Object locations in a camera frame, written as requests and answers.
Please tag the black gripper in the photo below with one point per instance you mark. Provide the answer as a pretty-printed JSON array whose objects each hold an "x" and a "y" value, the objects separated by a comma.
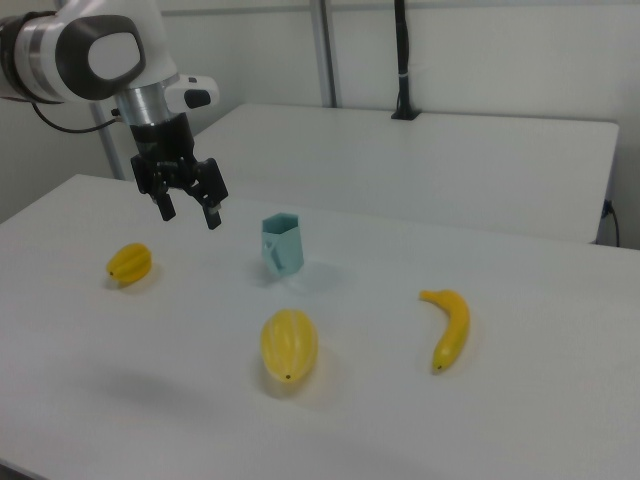
[{"x": 162, "y": 137}]

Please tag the teal hexagonal mug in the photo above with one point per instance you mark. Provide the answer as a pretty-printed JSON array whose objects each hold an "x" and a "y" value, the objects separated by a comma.
[{"x": 289, "y": 247}]

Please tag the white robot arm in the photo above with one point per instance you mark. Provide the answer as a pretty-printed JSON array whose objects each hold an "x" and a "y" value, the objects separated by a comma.
[{"x": 45, "y": 55}]

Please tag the yellow toy starfruit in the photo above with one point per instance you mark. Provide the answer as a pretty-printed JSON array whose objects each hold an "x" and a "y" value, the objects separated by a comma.
[{"x": 131, "y": 263}]

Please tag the yellow toy melon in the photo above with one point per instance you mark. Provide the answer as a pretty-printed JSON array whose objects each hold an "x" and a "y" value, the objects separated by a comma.
[{"x": 290, "y": 345}]

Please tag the white table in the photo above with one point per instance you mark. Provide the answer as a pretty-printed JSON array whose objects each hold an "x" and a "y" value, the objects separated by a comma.
[{"x": 410, "y": 165}]

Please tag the black pole with base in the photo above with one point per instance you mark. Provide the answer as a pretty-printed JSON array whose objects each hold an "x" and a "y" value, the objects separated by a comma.
[{"x": 402, "y": 60}]

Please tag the yellow toy banana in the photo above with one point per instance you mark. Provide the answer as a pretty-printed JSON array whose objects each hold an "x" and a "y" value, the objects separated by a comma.
[{"x": 456, "y": 325}]

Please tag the grey metal frame post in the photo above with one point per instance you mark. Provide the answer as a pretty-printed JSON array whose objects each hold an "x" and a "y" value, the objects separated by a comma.
[
  {"x": 112, "y": 150},
  {"x": 325, "y": 50}
]

